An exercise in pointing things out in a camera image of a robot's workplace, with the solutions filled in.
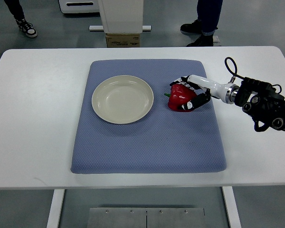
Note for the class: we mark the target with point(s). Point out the cream round plate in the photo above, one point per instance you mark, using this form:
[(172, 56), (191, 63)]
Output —
[(122, 99)]

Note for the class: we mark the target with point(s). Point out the white table leg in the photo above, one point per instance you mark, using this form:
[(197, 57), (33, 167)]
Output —
[(231, 207), (55, 208)]

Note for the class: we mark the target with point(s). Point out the white left table leg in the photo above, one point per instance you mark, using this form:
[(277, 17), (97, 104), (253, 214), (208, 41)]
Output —
[(55, 208)]

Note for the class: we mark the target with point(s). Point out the white machine column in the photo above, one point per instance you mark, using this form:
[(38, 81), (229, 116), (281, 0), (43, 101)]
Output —
[(121, 17)]

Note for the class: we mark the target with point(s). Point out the white appliance base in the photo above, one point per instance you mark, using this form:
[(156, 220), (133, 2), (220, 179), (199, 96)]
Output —
[(78, 6)]

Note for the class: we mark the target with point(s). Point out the person in black clothing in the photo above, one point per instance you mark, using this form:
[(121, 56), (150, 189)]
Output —
[(16, 10)]

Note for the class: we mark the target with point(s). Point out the blue textured mat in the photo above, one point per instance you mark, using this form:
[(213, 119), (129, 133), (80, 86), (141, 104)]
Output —
[(164, 141)]

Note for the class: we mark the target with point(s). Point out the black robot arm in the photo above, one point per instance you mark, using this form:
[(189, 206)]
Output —
[(261, 102)]

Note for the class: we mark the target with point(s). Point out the metal floor plate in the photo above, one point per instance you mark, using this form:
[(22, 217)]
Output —
[(146, 218)]

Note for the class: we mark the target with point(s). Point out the cardboard box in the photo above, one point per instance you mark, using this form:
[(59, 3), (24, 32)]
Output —
[(122, 40)]

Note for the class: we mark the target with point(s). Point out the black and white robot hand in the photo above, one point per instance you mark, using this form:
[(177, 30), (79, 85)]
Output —
[(205, 89)]

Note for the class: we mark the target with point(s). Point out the red bell pepper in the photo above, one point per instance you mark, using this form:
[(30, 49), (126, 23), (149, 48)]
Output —
[(180, 98)]

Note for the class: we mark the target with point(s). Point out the person in dark jeans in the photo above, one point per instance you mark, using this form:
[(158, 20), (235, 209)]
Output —
[(208, 12)]

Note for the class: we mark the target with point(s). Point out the white right table leg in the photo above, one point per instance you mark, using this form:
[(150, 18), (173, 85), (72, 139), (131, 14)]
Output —
[(231, 207)]

